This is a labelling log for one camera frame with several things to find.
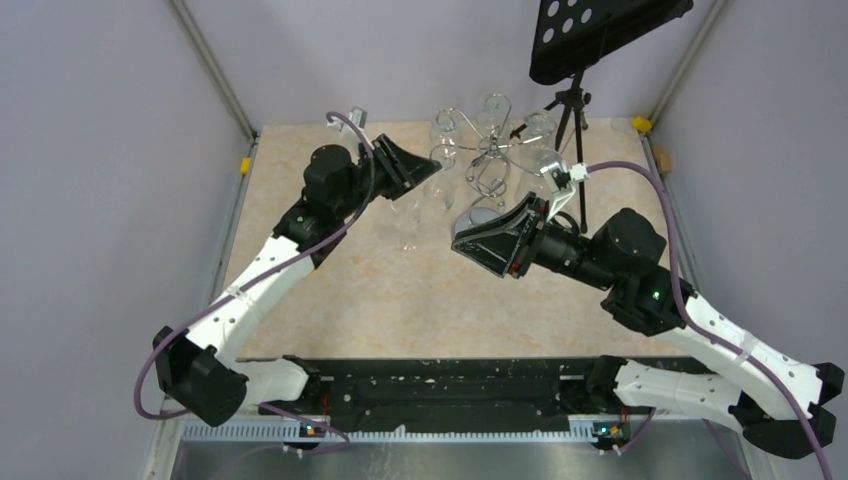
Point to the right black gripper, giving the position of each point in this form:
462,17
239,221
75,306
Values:
512,250

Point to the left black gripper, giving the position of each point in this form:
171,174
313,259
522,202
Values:
403,169

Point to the clear wine glass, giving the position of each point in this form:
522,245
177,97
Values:
440,188
408,219

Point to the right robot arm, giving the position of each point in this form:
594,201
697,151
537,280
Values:
776,403

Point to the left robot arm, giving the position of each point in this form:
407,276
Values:
197,365

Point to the chrome wine glass rack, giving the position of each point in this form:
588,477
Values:
487,168

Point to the right hanging wine glass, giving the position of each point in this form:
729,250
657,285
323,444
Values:
532,163

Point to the back right hanging glass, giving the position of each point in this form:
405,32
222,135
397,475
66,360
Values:
540,129

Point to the yellow corner clip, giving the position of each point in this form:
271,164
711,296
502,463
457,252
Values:
642,124

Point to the black music stand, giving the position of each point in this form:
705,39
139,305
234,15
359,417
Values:
572,36

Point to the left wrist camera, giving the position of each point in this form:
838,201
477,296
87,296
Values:
352,131

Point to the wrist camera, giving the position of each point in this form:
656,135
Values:
562,182
352,131

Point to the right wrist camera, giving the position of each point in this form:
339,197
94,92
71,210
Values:
562,182

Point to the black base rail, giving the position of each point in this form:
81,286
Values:
450,396

